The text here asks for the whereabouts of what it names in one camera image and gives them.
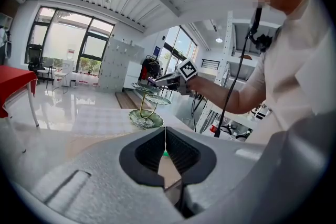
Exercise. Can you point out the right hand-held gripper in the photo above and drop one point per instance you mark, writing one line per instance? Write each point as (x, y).
(187, 68)

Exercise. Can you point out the glass entrance doors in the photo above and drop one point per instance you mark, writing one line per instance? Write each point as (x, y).
(178, 47)

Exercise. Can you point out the white cabinet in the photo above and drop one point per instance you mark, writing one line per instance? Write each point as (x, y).
(132, 74)

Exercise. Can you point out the person's beige shirt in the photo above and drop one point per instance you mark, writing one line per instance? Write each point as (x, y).
(302, 65)

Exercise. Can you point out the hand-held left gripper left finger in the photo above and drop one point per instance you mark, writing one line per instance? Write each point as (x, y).
(92, 186)

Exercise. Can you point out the black office chair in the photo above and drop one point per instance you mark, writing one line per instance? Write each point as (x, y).
(35, 60)

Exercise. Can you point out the table with red cloth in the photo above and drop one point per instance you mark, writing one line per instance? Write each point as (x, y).
(13, 81)

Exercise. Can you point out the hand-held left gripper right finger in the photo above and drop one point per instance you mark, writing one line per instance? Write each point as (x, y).
(223, 165)

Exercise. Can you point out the black chest harness device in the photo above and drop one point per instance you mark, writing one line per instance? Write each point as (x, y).
(261, 42)

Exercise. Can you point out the white metal chair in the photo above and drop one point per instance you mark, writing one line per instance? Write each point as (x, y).
(61, 76)

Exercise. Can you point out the grey lockers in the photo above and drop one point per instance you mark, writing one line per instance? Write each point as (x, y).
(118, 65)

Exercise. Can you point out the large black-framed window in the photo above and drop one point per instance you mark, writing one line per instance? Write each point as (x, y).
(65, 36)

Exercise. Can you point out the small purple item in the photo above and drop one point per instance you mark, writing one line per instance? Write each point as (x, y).
(151, 80)

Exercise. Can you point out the person's right forearm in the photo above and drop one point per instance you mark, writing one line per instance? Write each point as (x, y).
(223, 97)

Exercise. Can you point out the green glass tiered stand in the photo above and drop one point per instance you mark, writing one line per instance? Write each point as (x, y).
(147, 118)

